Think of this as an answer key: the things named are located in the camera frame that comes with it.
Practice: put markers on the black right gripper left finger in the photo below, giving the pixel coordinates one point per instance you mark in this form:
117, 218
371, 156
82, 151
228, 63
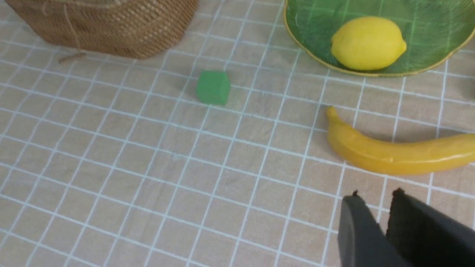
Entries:
361, 241

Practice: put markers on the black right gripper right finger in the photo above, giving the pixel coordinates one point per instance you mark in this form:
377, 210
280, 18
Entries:
425, 237

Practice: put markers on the yellow banana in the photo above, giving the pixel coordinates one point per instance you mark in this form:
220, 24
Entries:
397, 159

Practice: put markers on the yellow lemon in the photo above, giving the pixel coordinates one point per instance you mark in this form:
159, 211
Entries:
368, 43

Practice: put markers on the green glass leaf plate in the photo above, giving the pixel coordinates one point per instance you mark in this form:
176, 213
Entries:
433, 29

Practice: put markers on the green foam cube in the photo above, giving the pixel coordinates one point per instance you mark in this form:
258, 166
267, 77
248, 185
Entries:
213, 87

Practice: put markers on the beige checkered tablecloth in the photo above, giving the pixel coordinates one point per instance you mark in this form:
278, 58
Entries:
113, 162

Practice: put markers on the woven wicker basket green lining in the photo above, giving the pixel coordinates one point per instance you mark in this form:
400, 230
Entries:
136, 29

